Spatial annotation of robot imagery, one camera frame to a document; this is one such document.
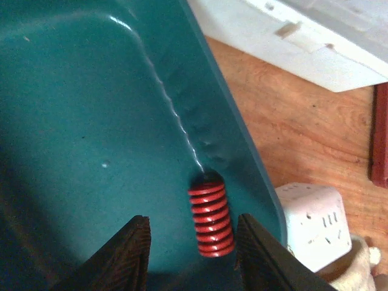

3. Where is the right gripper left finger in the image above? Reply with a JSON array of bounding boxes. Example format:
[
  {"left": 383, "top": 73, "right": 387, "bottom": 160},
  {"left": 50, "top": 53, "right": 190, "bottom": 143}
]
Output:
[{"left": 51, "top": 215, "right": 151, "bottom": 290}]

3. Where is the red spring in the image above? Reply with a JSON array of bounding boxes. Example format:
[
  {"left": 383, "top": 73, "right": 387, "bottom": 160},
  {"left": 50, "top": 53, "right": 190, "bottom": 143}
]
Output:
[{"left": 188, "top": 172, "right": 235, "bottom": 258}]

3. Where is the teal plastic tray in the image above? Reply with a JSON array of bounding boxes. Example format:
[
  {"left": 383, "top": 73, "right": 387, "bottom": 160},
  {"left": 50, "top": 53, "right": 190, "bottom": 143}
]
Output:
[{"left": 1, "top": 1, "right": 286, "bottom": 290}]

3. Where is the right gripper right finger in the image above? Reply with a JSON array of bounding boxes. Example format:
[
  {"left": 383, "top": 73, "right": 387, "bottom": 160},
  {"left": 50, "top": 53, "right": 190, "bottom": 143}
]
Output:
[{"left": 235, "top": 213, "right": 334, "bottom": 291}]

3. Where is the white plastic lidded box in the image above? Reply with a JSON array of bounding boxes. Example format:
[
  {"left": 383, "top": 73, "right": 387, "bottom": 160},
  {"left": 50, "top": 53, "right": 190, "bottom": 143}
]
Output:
[{"left": 189, "top": 0, "right": 387, "bottom": 92}]

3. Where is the white cube adapter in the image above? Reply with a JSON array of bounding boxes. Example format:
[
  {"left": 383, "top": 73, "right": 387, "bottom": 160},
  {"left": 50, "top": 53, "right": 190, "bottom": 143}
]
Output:
[{"left": 275, "top": 182, "right": 352, "bottom": 272}]

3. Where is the beige work glove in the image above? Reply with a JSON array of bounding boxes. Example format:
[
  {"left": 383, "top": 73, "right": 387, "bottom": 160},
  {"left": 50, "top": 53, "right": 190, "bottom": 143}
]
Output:
[{"left": 317, "top": 234, "right": 387, "bottom": 291}]

